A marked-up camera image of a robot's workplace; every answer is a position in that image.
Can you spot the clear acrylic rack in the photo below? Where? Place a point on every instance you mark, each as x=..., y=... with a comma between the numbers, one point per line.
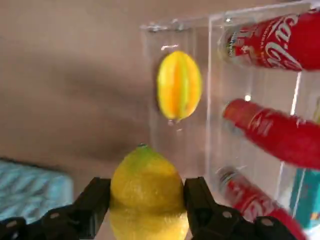
x=225, y=87

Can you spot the teal snack packet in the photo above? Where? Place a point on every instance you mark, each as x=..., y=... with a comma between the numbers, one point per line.
x=307, y=200

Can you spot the light blue plastic basket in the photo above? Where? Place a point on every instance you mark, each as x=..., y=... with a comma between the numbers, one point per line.
x=30, y=190

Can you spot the yellow starfruit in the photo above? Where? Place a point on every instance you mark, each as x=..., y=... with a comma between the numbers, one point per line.
x=178, y=85

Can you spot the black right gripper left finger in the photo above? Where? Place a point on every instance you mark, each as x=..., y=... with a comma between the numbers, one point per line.
x=75, y=220

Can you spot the yellow lemon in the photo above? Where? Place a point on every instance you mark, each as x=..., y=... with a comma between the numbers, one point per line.
x=147, y=187

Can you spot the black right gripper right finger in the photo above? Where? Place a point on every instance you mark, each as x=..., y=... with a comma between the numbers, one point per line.
x=212, y=222

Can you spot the red cola bottle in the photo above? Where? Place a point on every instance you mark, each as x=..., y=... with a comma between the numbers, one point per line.
x=275, y=42
x=275, y=135
x=250, y=200

